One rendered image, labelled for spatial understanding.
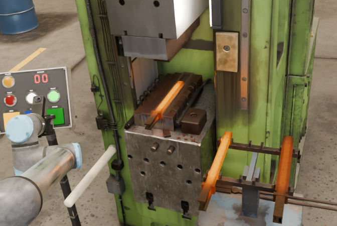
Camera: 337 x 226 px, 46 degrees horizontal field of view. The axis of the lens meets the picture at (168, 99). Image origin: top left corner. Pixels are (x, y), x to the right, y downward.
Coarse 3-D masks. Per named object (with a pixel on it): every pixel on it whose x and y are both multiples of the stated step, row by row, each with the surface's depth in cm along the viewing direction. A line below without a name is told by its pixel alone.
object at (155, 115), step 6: (180, 84) 199; (174, 90) 194; (168, 96) 189; (162, 102) 185; (168, 102) 186; (156, 108) 181; (162, 108) 180; (156, 114) 176; (150, 120) 172; (156, 120) 176; (150, 126) 172
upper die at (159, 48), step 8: (192, 24) 185; (184, 32) 176; (192, 32) 186; (128, 40) 165; (136, 40) 163; (144, 40) 162; (152, 40) 160; (160, 40) 159; (168, 40) 161; (176, 40) 169; (184, 40) 178; (128, 48) 167; (136, 48) 165; (144, 48) 164; (152, 48) 162; (160, 48) 161; (168, 48) 162; (176, 48) 170; (128, 56) 169; (136, 56) 167; (144, 56) 166; (152, 56) 164; (160, 56) 163; (168, 56) 163
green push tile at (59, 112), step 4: (56, 108) 182; (60, 108) 182; (48, 112) 182; (52, 112) 182; (56, 112) 182; (60, 112) 182; (56, 116) 182; (60, 116) 182; (56, 120) 182; (60, 120) 182; (64, 120) 183; (56, 124) 182; (60, 124) 182
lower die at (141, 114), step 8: (176, 72) 215; (184, 72) 212; (168, 80) 207; (176, 80) 207; (192, 80) 205; (200, 80) 207; (160, 88) 203; (168, 88) 200; (184, 88) 198; (192, 88) 198; (152, 96) 196; (160, 96) 194; (176, 96) 191; (184, 96) 191; (144, 104) 190; (152, 104) 188; (168, 104) 185; (136, 112) 185; (144, 112) 182; (168, 112) 180; (136, 120) 186; (144, 120) 184; (160, 120) 180; (168, 120) 178; (160, 128) 182; (168, 128) 181
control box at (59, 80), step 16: (0, 80) 182; (16, 80) 182; (32, 80) 182; (48, 80) 182; (64, 80) 182; (0, 96) 182; (16, 96) 182; (48, 96) 182; (64, 96) 182; (0, 112) 182; (64, 112) 182; (0, 128) 182
